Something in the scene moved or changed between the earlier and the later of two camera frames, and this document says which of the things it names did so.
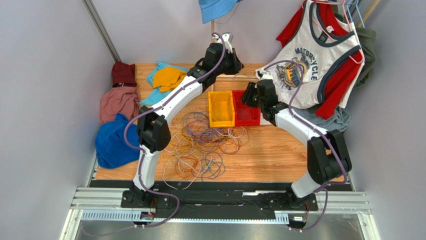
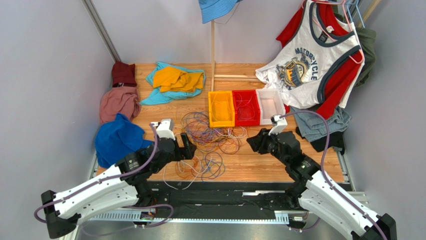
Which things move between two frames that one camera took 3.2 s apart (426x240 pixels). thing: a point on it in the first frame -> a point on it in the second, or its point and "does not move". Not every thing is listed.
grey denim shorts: (339, 120) does not move
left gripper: (236, 63) -> (189, 149)
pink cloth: (125, 100) does not move
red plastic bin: (245, 115) does not move
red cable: (233, 82) -> (245, 111)
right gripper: (248, 96) -> (266, 142)
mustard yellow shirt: (167, 79) does not move
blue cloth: (111, 149) does not move
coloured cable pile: (196, 151) does not move
